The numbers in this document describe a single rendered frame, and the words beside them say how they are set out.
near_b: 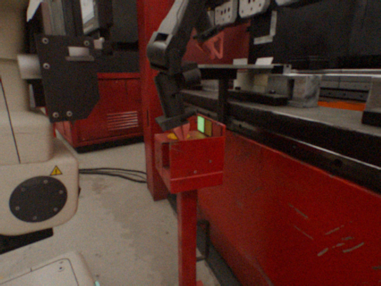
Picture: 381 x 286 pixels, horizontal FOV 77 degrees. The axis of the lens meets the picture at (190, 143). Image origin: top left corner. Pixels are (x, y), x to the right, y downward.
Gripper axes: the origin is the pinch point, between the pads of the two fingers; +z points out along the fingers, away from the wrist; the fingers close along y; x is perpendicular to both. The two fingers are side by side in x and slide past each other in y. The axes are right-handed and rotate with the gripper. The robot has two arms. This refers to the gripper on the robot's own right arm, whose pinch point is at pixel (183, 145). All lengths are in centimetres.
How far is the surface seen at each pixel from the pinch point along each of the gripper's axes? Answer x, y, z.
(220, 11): 44, 43, -36
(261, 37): 20, 45, -21
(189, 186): -4.0, -2.5, 10.7
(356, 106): 88, 184, 57
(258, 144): -1.4, 22.7, 7.8
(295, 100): -2.2, 37.5, -1.9
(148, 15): 103, 26, -50
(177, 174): -3.9, -4.8, 5.7
